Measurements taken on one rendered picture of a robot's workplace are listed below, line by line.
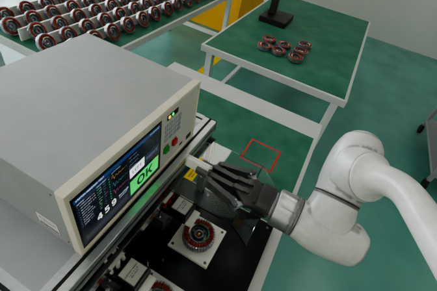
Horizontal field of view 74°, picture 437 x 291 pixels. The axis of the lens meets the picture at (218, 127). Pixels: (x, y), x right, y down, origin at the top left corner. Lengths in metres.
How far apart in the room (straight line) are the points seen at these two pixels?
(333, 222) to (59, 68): 0.72
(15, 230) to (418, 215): 0.75
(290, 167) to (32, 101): 1.08
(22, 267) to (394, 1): 5.56
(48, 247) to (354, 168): 0.64
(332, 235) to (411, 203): 0.18
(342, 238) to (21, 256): 0.64
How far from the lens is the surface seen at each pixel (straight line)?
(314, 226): 0.67
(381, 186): 0.63
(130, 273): 0.88
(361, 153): 0.67
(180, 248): 1.06
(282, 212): 0.67
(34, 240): 0.75
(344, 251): 0.69
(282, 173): 1.38
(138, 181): 0.72
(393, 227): 2.60
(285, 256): 2.05
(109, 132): 0.62
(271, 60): 2.24
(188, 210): 0.97
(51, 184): 0.55
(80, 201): 0.57
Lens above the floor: 1.74
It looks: 41 degrees down
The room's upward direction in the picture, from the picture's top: 12 degrees clockwise
